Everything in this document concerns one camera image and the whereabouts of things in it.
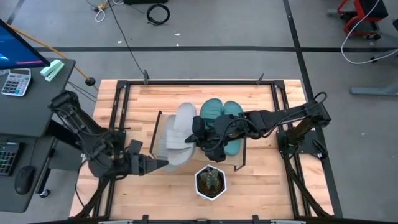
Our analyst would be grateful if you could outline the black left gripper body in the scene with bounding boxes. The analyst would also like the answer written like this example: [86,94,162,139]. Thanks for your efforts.
[123,154,149,177]

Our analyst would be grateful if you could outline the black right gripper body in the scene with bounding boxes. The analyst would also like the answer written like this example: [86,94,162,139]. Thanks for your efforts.
[198,113,253,164]

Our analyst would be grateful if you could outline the green slide sandal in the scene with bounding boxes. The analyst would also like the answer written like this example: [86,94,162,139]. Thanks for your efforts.
[222,100,245,157]
[198,98,224,130]

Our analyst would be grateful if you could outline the grey slide sandal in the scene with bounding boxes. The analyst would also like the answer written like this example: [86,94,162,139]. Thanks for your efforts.
[155,114,181,174]
[165,102,198,166]

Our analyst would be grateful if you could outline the green cactus plant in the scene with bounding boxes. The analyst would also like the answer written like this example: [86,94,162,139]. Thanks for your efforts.
[198,166,220,191]

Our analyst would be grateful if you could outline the white hexagonal plant pot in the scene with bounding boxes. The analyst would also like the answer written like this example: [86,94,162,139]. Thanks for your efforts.
[194,164,228,202]

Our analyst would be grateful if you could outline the black computer mouse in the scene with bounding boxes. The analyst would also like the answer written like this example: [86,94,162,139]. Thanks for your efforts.
[14,165,36,196]

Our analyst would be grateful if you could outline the black office desk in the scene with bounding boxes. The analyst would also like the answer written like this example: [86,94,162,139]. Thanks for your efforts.
[0,57,77,214]

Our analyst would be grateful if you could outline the mint green stapler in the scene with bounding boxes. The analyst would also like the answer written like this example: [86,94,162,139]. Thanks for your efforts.
[39,59,65,83]

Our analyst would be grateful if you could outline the black backlit keyboard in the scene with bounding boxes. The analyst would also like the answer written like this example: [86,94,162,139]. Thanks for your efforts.
[0,141,22,177]

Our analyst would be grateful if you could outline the black box on floor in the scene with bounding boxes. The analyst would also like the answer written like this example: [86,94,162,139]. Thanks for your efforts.
[123,0,169,6]

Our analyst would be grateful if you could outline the grey desk calculator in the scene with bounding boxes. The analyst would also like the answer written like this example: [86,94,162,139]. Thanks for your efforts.
[1,68,33,97]

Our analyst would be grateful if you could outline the grey metal furniture leg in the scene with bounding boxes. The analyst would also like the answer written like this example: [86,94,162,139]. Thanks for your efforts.
[369,46,398,63]
[350,85,398,97]

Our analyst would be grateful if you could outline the black computer monitor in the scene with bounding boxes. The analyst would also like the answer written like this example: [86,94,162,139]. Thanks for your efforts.
[0,18,51,71]

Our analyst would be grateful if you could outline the red framed cart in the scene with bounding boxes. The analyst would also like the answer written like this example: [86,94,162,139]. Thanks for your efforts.
[327,0,389,41]

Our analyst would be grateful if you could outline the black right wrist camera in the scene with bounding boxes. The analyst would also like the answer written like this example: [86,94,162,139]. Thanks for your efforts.
[192,115,206,136]

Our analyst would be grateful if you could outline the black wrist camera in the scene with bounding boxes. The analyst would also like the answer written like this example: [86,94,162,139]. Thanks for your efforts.
[128,139,144,156]
[192,115,206,136]

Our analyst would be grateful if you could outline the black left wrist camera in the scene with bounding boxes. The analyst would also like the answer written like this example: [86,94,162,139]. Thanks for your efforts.
[128,139,144,156]

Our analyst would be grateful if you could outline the wooden shelf with black frame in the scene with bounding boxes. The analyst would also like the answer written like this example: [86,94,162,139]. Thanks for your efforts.
[149,110,249,173]

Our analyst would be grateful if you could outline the black aluminium table frame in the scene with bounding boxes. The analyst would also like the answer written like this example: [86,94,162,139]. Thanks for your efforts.
[70,70,343,224]

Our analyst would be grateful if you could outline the orange yellow cable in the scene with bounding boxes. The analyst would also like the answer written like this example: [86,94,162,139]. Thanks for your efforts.
[6,24,100,91]

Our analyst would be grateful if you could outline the long black floor cable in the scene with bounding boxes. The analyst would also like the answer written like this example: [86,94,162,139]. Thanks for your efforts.
[105,0,149,80]

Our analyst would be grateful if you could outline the coiled black cable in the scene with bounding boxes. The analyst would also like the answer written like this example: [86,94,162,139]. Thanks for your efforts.
[146,2,171,26]

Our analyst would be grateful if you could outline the long white cable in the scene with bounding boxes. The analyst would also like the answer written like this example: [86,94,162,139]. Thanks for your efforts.
[340,0,398,65]

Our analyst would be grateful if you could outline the small white cable loop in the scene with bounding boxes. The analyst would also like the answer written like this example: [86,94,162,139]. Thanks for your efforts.
[94,6,107,23]

